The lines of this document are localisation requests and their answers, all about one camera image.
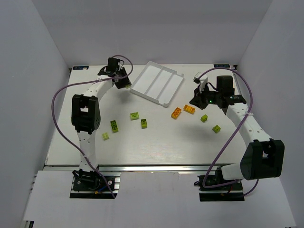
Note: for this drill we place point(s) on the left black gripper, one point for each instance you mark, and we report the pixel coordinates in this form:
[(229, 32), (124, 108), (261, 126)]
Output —
[(122, 80)]

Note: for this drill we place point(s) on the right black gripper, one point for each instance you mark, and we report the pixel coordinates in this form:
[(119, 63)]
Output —
[(198, 100)]

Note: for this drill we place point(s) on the pale green lego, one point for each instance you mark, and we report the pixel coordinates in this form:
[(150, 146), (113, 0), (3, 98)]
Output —
[(105, 136)]

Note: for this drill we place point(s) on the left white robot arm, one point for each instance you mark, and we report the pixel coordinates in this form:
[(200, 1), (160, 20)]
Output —
[(86, 112)]

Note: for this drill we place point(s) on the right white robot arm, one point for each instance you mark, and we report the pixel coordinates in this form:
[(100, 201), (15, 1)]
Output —
[(263, 157)]

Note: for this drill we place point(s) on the orange lego right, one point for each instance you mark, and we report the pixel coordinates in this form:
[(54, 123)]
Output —
[(189, 109)]

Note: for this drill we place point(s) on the orange lego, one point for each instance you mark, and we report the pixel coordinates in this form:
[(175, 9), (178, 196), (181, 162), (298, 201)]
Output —
[(189, 109), (176, 113)]

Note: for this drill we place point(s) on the orange lego left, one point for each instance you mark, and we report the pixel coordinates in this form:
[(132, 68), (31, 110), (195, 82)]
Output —
[(176, 113)]

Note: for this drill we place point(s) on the white divided tray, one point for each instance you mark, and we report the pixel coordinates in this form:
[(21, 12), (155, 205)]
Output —
[(157, 83)]

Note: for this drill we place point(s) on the right blue table label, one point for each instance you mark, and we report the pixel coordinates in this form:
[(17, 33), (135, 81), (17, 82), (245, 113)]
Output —
[(221, 65)]

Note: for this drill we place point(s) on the blue table label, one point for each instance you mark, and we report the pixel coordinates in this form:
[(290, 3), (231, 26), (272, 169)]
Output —
[(80, 67), (221, 65)]

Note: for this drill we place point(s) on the long green lego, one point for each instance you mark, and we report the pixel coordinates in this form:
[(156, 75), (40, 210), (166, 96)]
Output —
[(114, 126)]

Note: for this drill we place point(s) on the left blue table label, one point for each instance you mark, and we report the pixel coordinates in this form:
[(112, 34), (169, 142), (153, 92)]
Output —
[(80, 67)]

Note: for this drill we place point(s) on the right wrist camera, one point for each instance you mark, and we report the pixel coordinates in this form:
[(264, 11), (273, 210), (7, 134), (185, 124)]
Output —
[(201, 79)]

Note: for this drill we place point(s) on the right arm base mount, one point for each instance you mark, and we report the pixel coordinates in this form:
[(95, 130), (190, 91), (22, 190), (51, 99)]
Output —
[(226, 193)]

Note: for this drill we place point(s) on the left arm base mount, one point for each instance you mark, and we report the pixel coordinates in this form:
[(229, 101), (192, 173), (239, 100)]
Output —
[(90, 185)]

